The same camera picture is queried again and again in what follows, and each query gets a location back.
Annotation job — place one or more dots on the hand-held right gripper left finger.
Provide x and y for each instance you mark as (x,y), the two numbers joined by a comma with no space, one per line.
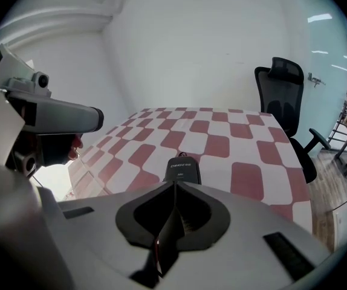
(125,219)

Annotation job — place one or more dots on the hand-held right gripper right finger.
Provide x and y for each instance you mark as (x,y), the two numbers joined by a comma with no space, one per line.
(219,219)

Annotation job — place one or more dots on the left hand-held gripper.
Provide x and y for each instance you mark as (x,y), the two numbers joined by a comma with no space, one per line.
(58,116)

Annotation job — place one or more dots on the black desk telephone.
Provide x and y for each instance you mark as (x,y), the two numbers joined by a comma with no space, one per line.
(182,169)

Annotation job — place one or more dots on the person's left hand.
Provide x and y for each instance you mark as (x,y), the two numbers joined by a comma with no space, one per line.
(75,150)

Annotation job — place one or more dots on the red white checkered tablecloth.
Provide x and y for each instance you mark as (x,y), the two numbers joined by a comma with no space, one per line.
(222,137)

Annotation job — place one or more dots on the black mesh office chair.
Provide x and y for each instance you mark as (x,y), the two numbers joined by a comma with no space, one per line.
(282,101)

